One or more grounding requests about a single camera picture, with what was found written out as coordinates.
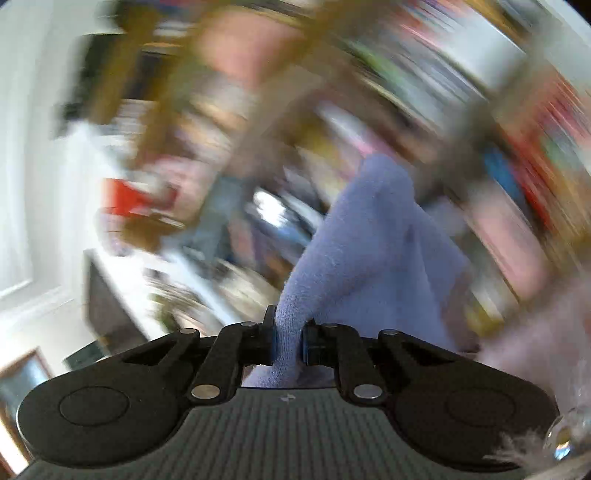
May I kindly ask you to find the pink and purple sweater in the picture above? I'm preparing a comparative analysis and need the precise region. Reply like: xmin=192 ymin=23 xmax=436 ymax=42
xmin=245 ymin=155 xmax=590 ymax=411

